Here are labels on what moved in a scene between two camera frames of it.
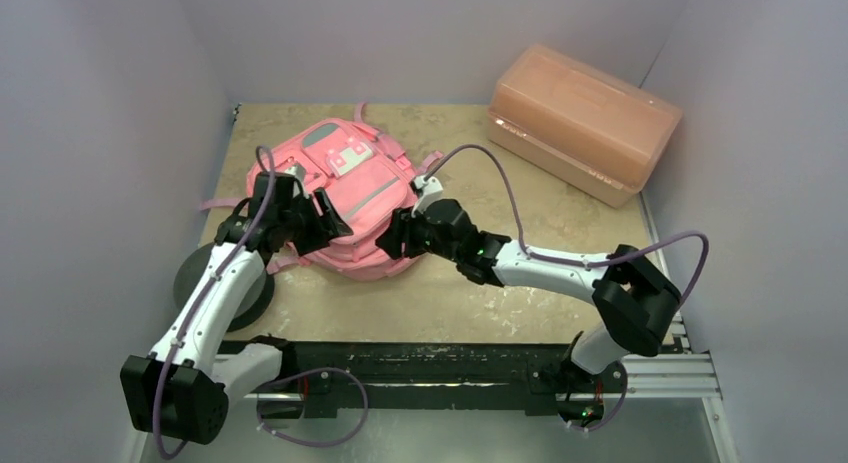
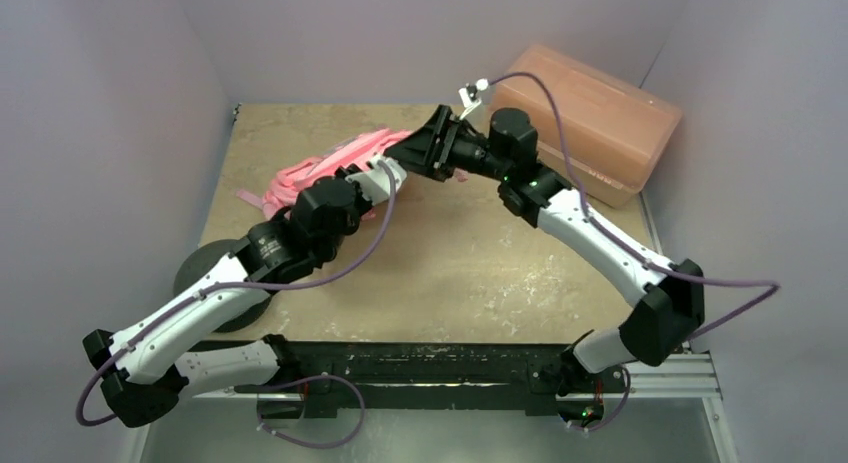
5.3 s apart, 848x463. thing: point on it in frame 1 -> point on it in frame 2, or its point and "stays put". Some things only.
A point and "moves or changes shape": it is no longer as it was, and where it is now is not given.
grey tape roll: x=189 y=273 stays put
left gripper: x=326 y=226 -> x=350 y=168
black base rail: x=320 y=377 stays put
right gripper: x=404 y=232 -> x=444 y=141
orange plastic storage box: x=579 y=122 stays put
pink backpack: x=363 y=174 moves or changes shape
